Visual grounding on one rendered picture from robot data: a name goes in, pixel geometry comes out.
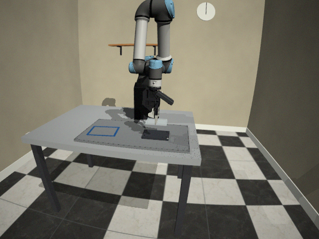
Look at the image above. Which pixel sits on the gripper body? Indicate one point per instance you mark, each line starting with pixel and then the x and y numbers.
pixel 151 97

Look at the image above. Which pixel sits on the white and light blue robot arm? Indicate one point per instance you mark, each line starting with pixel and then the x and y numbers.
pixel 147 67

